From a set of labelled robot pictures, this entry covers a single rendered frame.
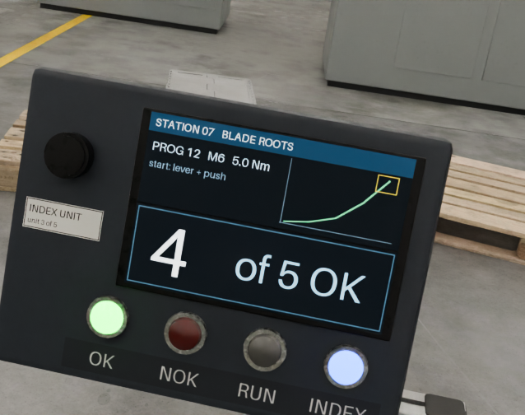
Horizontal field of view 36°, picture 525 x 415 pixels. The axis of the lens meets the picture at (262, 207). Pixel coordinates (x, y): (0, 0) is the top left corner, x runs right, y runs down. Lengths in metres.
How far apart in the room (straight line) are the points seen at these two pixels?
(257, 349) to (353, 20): 5.90
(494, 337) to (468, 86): 3.75
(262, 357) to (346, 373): 0.05
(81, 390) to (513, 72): 4.91
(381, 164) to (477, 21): 5.99
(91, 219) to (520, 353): 2.57
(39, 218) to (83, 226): 0.03
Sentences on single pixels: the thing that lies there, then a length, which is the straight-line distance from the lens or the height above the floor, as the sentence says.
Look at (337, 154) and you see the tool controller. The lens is 0.47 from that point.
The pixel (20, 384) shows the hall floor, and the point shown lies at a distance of 2.40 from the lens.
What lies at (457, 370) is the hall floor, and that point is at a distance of 2.77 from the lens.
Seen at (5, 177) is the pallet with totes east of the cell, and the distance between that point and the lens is 3.65.
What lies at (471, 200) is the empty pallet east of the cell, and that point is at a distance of 3.96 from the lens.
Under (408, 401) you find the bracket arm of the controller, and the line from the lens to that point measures 0.59.
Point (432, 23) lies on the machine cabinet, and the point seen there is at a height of 0.60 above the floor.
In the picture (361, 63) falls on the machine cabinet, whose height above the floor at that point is 0.22.
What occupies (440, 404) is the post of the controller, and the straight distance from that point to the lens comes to 0.60.
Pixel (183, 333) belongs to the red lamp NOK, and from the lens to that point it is 0.49.
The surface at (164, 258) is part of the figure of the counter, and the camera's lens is 0.49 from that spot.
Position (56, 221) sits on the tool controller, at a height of 1.17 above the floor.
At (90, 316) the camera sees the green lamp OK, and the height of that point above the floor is 1.12.
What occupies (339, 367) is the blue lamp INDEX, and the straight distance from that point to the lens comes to 0.49.
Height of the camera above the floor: 1.37
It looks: 22 degrees down
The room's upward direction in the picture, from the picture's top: 9 degrees clockwise
